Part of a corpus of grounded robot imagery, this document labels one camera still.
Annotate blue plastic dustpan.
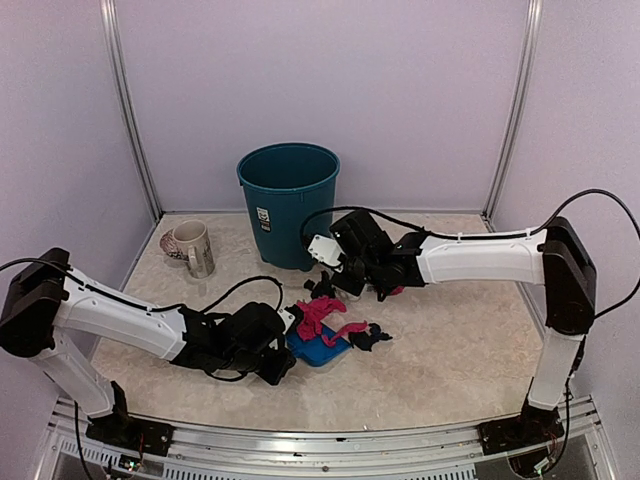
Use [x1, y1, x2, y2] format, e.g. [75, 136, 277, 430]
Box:
[285, 324, 351, 367]

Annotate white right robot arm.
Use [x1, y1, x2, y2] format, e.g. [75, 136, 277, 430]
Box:
[318, 209, 596, 444]

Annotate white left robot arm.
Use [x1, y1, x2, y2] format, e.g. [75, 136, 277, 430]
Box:
[1, 248, 295, 445]

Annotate long black paper strip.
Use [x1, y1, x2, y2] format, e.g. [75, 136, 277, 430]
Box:
[303, 271, 336, 299]

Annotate navy paper scrap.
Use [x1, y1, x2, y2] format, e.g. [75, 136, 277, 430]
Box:
[348, 323, 393, 352]

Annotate teal plastic waste bin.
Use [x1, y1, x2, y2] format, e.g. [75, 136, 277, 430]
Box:
[237, 143, 340, 271]

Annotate white ceramic mug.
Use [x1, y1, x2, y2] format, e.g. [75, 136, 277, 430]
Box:
[159, 220, 215, 279]

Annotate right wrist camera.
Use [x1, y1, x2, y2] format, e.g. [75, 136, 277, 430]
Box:
[307, 235, 346, 272]

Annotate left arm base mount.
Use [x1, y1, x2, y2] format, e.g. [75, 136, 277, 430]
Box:
[86, 381, 175, 457]

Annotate aluminium front rail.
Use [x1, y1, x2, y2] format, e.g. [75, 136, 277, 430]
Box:
[31, 398, 616, 479]

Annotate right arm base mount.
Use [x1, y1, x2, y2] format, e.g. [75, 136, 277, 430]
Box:
[477, 399, 565, 455]

